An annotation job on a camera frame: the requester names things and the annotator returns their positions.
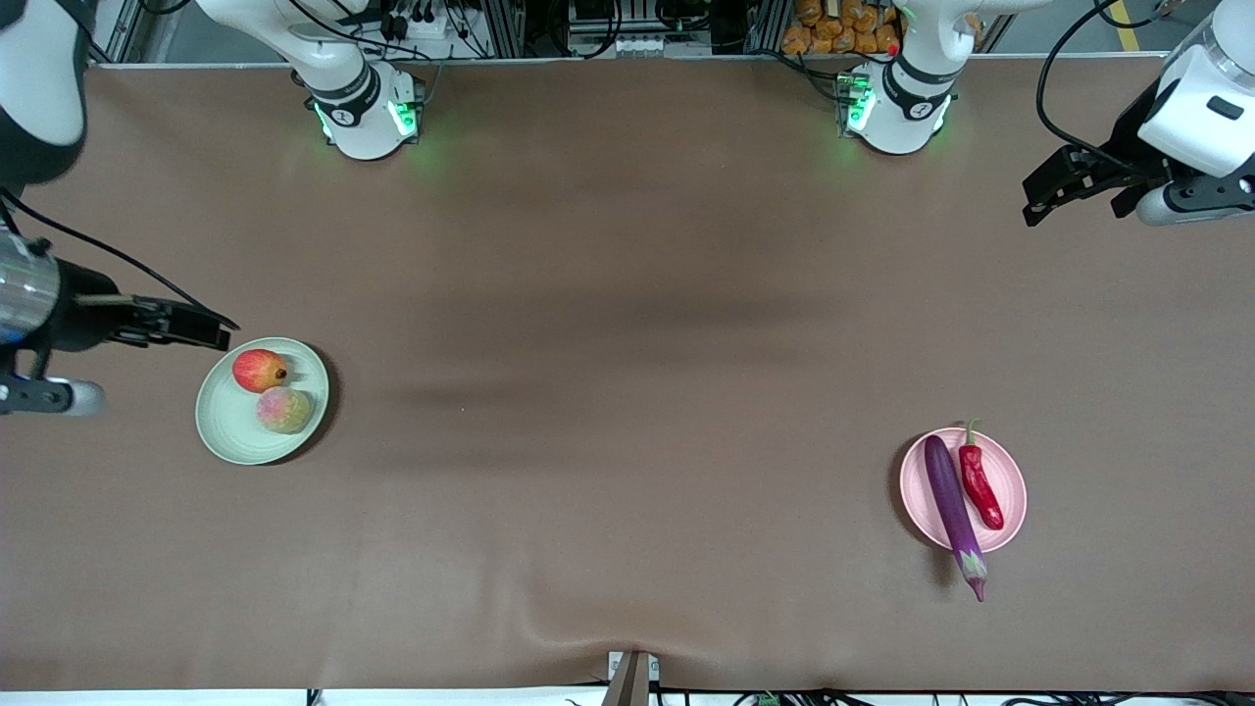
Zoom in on purple eggplant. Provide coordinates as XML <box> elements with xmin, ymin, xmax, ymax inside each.
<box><xmin>924</xmin><ymin>435</ymin><xmax>988</xmax><ymax>602</ymax></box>

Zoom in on brown table cloth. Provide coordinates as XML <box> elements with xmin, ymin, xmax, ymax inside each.
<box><xmin>0</xmin><ymin>54</ymin><xmax>1255</xmax><ymax>692</ymax></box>

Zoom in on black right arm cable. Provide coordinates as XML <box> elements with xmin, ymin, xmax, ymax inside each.
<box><xmin>0</xmin><ymin>191</ymin><xmax>212</xmax><ymax>317</ymax></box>

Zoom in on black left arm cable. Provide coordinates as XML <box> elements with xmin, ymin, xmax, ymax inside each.
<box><xmin>1036</xmin><ymin>0</ymin><xmax>1178</xmax><ymax>177</ymax></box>

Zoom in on pink round plate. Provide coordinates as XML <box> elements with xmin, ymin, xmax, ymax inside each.
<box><xmin>900</xmin><ymin>428</ymin><xmax>1028</xmax><ymax>555</ymax></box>

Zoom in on white power strip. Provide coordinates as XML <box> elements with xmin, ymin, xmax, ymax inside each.
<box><xmin>377</xmin><ymin>0</ymin><xmax>464</xmax><ymax>40</ymax></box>

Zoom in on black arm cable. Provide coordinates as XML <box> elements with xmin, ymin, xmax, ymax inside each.
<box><xmin>0</xmin><ymin>191</ymin><xmax>212</xmax><ymax>317</ymax></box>
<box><xmin>1036</xmin><ymin>0</ymin><xmax>1178</xmax><ymax>177</ymax></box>

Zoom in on pale green pink peach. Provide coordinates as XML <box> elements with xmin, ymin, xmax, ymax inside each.
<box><xmin>257</xmin><ymin>386</ymin><xmax>313</xmax><ymax>434</ymax></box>

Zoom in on pale green round plate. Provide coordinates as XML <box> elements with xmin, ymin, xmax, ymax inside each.
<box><xmin>195</xmin><ymin>338</ymin><xmax>330</xmax><ymax>467</ymax></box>

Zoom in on metal table edge bracket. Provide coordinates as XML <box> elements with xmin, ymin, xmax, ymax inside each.
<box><xmin>606</xmin><ymin>650</ymin><xmax>660</xmax><ymax>706</ymax></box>

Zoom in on orange packed goods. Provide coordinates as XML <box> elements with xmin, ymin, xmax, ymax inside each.
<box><xmin>781</xmin><ymin>0</ymin><xmax>903</xmax><ymax>56</ymax></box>

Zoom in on red chili pepper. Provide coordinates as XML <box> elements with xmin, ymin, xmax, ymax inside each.
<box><xmin>959</xmin><ymin>420</ymin><xmax>1005</xmax><ymax>530</ymax></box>

